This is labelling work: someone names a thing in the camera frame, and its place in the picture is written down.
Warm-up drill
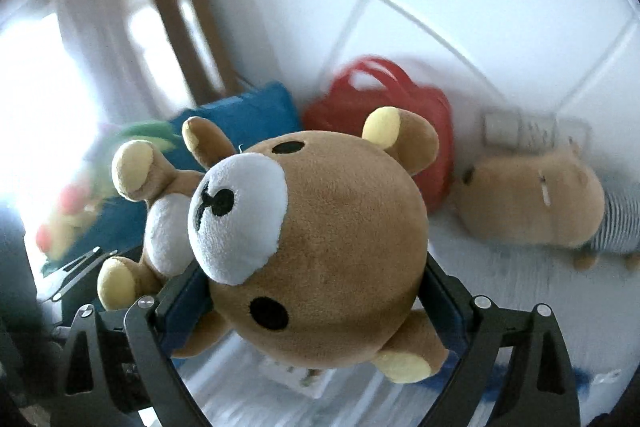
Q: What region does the brown wooden door frame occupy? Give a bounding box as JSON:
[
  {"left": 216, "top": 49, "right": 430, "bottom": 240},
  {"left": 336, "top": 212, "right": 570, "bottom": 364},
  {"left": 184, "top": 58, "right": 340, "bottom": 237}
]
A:
[{"left": 124, "top": 0, "right": 242, "bottom": 108}]

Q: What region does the blue fabric storage box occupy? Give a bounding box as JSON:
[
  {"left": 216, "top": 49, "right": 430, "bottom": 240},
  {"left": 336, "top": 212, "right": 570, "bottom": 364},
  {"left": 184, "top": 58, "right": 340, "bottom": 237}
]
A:
[{"left": 42, "top": 82, "right": 304, "bottom": 279}]

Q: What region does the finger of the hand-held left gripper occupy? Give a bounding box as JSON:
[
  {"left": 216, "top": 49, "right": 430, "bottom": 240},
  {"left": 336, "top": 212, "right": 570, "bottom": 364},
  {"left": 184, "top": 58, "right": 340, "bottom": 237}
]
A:
[{"left": 50, "top": 247, "right": 119, "bottom": 304}]

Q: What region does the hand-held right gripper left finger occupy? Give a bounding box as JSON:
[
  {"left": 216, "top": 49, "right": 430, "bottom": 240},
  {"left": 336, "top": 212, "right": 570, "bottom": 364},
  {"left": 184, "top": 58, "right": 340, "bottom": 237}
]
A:
[{"left": 64, "top": 265, "right": 217, "bottom": 427}]

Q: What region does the green and red plush toy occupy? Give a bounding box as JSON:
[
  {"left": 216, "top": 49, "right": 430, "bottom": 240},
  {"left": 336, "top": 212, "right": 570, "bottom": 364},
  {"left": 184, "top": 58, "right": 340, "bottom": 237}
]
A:
[{"left": 36, "top": 120, "right": 182, "bottom": 258}]

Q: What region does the brown teddy bear plush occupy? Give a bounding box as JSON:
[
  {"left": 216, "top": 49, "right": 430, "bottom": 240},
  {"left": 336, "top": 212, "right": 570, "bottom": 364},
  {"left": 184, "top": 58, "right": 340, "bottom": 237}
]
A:
[{"left": 97, "top": 107, "right": 450, "bottom": 384}]

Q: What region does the capybara plush with striped shirt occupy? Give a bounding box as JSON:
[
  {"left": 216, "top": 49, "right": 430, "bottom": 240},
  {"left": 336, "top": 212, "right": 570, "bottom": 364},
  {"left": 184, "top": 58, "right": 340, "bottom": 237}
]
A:
[{"left": 452, "top": 142, "right": 640, "bottom": 272}]

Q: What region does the clear plastic box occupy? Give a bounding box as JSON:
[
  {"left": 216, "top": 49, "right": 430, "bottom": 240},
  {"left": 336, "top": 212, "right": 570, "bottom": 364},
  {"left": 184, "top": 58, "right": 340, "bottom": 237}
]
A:
[{"left": 482, "top": 110, "right": 591, "bottom": 154}]

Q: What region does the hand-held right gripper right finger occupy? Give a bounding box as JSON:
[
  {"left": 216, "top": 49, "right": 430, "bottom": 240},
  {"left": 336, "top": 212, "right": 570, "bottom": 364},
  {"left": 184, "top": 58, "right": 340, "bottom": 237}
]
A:
[{"left": 418, "top": 257, "right": 581, "bottom": 427}]

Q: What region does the red mesh bag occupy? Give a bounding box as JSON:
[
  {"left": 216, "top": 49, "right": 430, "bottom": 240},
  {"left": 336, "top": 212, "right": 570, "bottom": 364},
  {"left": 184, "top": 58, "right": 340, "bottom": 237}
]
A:
[{"left": 303, "top": 56, "right": 455, "bottom": 210}]

